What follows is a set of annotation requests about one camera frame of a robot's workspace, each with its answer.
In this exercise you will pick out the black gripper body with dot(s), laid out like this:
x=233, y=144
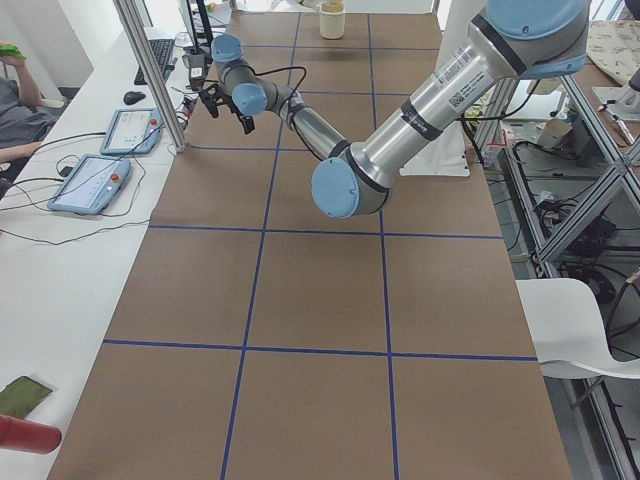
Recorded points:
x=231, y=105

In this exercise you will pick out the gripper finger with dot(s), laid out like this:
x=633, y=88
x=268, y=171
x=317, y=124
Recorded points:
x=247, y=123

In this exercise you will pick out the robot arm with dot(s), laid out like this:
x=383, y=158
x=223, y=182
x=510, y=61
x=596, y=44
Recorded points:
x=505, y=39

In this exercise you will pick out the black keyboard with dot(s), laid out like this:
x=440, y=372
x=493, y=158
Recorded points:
x=162, y=52

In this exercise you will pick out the black computer mouse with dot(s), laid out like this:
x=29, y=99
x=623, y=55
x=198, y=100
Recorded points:
x=133, y=97

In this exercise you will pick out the upper blue teach pendant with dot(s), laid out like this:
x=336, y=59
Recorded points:
x=132, y=131

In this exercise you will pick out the blue teach pendant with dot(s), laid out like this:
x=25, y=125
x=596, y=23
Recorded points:
x=91, y=185
x=132, y=131

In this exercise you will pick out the lower blue teach pendant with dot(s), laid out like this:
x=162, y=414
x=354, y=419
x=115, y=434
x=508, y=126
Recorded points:
x=91, y=185

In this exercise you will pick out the seated person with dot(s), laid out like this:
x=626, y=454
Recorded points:
x=25, y=122

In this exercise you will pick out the green cloth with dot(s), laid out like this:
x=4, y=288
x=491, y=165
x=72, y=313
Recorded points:
x=20, y=397

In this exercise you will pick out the white chair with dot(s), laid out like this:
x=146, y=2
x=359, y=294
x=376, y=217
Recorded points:
x=567, y=331

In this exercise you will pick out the red cylinder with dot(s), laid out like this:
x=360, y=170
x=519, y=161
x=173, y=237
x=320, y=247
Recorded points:
x=27, y=436

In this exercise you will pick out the aluminium frame post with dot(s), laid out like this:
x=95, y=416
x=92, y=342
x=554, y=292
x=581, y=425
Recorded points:
x=135, y=32

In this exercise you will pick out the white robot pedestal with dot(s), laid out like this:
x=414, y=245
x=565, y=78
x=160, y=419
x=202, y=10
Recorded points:
x=450, y=150

